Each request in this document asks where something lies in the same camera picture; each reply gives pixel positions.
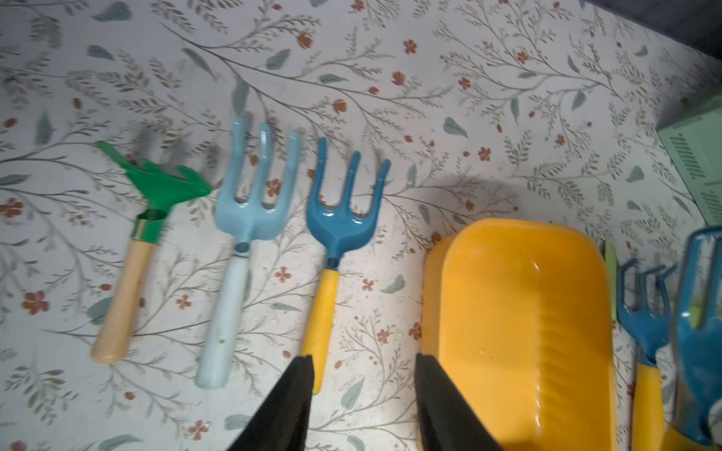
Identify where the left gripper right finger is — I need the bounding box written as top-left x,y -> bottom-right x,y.
415,353 -> 502,451

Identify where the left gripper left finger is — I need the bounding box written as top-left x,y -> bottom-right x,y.
229,356 -> 314,451

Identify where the yellow plastic storage box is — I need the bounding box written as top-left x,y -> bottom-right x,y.
420,219 -> 616,450

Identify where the dark green rake wooden handle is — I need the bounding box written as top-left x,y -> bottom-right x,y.
90,141 -> 212,364

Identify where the light blue hand fork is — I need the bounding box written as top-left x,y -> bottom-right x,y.
195,116 -> 303,390

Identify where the blue hand fork yellow handle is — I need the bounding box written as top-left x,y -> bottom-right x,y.
616,259 -> 677,450

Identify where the mint green file organizer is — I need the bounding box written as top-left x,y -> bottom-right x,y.
657,91 -> 721,226

